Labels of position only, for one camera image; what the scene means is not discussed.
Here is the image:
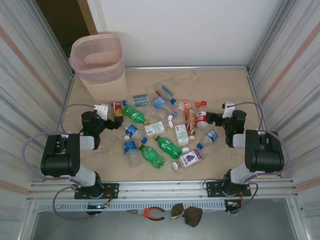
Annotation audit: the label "clear bottle dark blue label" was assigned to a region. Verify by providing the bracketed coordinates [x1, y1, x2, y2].
[196, 129, 220, 150]

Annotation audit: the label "red yellow label bottle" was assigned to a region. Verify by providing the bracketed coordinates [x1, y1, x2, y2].
[110, 100, 124, 119]

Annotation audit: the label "green plastic soda bottle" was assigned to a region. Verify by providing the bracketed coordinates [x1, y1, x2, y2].
[137, 143, 166, 170]
[153, 134, 183, 160]
[123, 104, 150, 126]

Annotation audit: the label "small clear bottle cyan label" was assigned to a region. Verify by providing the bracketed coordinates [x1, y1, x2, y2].
[124, 124, 148, 145]

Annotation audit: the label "brown orange label bottle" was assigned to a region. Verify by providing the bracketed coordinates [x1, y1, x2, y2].
[184, 109, 198, 141]

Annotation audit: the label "blue label bottle white cap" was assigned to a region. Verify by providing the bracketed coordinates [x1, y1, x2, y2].
[122, 135, 142, 168]

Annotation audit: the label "purple grape label bottle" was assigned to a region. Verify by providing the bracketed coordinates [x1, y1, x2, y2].
[171, 148, 205, 171]

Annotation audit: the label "crushed clear bottle white cap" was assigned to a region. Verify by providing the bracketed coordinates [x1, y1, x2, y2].
[146, 106, 179, 122]

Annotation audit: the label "crushed clear bottle blue strip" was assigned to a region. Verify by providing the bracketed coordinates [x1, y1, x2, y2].
[149, 83, 174, 99]

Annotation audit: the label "beige ribbed plastic bin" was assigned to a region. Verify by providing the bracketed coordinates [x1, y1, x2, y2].
[68, 33, 129, 104]

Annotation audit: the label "translucent pink bin liner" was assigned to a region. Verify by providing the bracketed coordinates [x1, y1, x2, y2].
[68, 33, 125, 84]

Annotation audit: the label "clear bottle grey blue label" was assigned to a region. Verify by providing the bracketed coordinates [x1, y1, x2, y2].
[122, 93, 151, 109]

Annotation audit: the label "small black controller board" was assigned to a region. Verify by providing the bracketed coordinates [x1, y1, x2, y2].
[224, 199, 243, 215]
[86, 202, 111, 216]

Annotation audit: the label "brown cloth bundle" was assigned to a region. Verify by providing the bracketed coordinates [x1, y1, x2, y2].
[170, 202, 204, 229]

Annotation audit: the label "brown wooden door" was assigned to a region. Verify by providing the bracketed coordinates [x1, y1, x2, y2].
[34, 0, 100, 48]

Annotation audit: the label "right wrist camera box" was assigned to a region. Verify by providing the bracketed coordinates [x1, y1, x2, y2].
[221, 101, 236, 120]

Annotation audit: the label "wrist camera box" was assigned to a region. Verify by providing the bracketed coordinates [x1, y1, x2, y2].
[94, 102, 113, 121]
[221, 101, 236, 120]

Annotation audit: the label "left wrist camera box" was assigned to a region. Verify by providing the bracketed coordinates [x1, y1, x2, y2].
[94, 102, 113, 121]

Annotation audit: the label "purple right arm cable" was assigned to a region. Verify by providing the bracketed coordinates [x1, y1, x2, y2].
[228, 101, 292, 215]

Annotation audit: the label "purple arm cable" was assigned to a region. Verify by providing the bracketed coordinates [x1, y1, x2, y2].
[22, 102, 100, 221]
[228, 101, 292, 215]

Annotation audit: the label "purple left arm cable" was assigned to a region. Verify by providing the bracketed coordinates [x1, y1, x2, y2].
[22, 102, 100, 221]

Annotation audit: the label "aluminium frame rail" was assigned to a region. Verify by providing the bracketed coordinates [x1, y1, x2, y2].
[56, 71, 76, 135]
[246, 69, 285, 179]
[124, 65, 249, 73]

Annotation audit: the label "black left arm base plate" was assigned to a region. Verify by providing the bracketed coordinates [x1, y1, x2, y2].
[74, 183, 120, 200]

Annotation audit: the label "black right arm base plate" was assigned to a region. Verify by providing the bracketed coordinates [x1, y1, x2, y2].
[205, 180, 252, 198]

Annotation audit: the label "wide aluminium mounting rail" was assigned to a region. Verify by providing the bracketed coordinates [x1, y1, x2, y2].
[26, 178, 300, 203]

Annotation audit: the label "white slotted cable duct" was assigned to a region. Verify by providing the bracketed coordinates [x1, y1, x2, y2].
[36, 201, 227, 213]

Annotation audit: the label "aluminium corner post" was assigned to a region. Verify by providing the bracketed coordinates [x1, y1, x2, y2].
[246, 0, 297, 73]
[29, 0, 76, 76]

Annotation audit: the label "orange handled pliers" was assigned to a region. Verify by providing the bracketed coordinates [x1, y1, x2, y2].
[126, 206, 166, 222]

